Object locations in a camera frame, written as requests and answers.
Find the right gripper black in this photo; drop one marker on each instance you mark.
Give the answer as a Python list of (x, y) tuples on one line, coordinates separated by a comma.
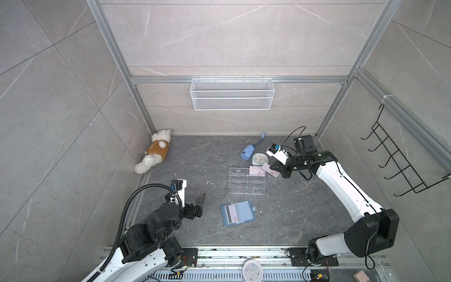
[(286, 173)]

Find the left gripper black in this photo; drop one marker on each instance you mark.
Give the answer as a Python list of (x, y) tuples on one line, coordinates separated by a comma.
[(199, 206)]

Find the blue leather card holder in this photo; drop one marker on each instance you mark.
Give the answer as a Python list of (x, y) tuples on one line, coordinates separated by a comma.
[(246, 212)]

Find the clear acrylic organizer tray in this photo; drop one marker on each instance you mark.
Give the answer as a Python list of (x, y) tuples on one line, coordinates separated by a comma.
[(242, 183)]

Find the pink white credit card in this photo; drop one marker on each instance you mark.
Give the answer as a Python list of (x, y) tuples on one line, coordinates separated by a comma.
[(256, 171)]

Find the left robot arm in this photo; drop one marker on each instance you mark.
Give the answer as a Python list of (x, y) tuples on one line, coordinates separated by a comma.
[(148, 246)]

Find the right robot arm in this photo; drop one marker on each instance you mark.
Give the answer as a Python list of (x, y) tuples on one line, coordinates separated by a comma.
[(374, 228)]

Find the card with black stripe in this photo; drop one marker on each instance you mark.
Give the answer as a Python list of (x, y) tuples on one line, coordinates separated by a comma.
[(230, 214)]

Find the small white round clock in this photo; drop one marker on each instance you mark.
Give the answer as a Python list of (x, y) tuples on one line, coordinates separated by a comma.
[(259, 159)]

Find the blue brush tool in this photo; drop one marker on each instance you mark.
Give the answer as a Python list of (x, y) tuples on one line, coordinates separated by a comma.
[(248, 151)]

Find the white teddy bear brown vest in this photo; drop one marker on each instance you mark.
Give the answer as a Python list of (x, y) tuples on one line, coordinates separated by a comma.
[(156, 153)]

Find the white clock at front edge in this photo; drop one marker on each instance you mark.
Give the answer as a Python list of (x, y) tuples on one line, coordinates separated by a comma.
[(252, 271)]

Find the pink block at front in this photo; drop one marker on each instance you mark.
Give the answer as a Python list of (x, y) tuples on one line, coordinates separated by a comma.
[(361, 276)]

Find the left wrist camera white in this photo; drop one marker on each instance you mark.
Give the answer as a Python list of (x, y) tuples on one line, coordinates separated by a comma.
[(178, 189)]

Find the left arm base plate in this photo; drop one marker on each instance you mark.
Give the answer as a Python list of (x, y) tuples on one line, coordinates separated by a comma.
[(188, 258)]

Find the black wire hook rack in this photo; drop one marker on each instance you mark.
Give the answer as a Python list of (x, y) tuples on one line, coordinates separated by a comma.
[(396, 156)]

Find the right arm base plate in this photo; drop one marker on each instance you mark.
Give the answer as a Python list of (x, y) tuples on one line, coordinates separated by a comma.
[(303, 256)]

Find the white wire mesh basket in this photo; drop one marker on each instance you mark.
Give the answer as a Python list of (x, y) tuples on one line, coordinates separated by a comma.
[(232, 94)]

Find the aluminium front rail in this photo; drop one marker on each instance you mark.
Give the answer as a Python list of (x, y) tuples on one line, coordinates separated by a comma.
[(225, 264)]

